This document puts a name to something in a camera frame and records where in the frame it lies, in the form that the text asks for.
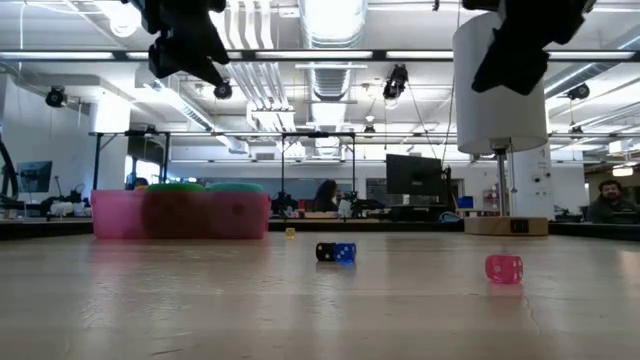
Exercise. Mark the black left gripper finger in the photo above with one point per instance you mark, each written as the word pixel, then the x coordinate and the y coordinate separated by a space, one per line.
pixel 185 55

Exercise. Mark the black aluminium table frame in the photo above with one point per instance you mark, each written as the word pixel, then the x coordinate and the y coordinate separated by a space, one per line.
pixel 375 226

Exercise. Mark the small blue translucent die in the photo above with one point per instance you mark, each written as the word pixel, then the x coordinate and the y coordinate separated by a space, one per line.
pixel 345 253

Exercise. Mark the large cyan foam die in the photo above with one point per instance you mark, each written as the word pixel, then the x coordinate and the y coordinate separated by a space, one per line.
pixel 235 187

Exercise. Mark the small black die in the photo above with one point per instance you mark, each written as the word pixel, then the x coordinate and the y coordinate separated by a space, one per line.
pixel 325 252

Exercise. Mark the black background workstation frame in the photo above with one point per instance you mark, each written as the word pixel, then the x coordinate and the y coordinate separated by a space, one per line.
pixel 320 134

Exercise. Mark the pink translucent plastic bin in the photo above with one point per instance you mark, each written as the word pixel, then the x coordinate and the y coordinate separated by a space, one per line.
pixel 115 215

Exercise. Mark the metal lamp pole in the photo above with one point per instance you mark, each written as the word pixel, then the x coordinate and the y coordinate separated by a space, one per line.
pixel 501 185

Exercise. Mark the white cylindrical lamp shade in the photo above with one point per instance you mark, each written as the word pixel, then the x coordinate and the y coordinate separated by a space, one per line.
pixel 500 120

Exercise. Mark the person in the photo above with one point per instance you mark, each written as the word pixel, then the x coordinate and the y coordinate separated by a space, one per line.
pixel 612 205
pixel 327 197

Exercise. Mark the black ceiling camera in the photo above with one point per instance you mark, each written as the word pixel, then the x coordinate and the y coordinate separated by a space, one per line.
pixel 55 97
pixel 223 91
pixel 395 82
pixel 579 91

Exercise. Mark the large green foam die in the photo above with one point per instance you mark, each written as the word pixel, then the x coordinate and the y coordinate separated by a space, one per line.
pixel 175 187

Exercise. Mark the large black monitor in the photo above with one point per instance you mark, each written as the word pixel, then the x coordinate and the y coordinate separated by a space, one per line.
pixel 415 172

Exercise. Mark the small background monitor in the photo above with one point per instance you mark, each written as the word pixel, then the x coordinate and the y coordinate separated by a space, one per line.
pixel 34 177

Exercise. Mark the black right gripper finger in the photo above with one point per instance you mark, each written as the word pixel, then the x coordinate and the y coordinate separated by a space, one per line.
pixel 517 65

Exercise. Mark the blue box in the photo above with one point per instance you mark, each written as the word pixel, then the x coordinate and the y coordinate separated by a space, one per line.
pixel 464 202

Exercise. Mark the small yellow translucent die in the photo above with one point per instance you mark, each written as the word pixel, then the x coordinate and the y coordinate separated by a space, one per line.
pixel 290 233

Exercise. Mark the small pink translucent die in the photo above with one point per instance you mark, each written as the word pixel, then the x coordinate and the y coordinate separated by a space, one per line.
pixel 504 270

